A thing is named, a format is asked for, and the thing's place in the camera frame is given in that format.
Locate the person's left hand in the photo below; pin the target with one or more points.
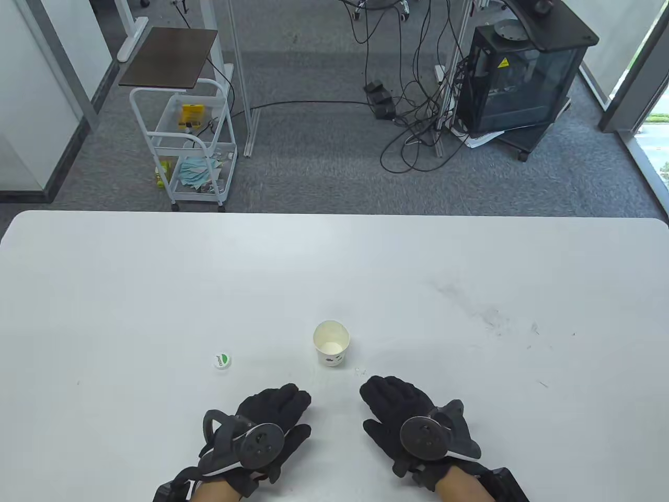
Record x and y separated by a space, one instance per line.
272 405

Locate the person's right hand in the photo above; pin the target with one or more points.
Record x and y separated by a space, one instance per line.
397 402

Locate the person's right thumb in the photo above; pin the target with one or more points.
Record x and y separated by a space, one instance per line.
379 436

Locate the person's left thumb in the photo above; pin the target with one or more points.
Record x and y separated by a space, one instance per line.
292 444

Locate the person's left forearm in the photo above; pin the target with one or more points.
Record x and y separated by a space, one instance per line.
211 493

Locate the person's right forearm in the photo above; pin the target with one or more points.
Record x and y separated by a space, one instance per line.
462 486

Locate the black left hand controller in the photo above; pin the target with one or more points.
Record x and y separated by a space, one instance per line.
258 444

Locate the black hand controller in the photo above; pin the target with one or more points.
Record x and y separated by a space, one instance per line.
426 436
258 444

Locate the black right hand controller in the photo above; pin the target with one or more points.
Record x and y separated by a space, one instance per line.
426 436

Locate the white paper cup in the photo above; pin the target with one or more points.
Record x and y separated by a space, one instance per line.
331 345

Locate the small white green cap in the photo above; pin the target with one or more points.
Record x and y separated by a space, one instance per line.
222 361

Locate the pale blue cloths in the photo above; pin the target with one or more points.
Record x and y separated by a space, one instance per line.
196 172

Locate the yellow green bottle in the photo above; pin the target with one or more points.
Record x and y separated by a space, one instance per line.
163 173

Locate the black foot pedal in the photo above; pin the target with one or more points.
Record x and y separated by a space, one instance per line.
380 99

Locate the yellow box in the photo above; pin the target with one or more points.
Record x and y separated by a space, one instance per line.
192 116

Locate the black glass cabinet on wheels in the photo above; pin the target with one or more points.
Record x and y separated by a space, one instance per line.
522 89

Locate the dark brown board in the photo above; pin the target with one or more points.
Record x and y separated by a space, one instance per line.
170 57

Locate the white desk leg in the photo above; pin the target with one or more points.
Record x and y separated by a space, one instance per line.
130 31

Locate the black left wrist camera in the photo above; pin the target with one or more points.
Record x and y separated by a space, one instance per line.
170 489

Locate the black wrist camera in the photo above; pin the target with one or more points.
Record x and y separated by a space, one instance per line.
170 489
504 486

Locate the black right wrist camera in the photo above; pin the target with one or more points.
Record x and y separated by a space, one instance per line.
504 486

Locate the aluminium frame post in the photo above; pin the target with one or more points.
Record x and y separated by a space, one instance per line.
241 78
448 78

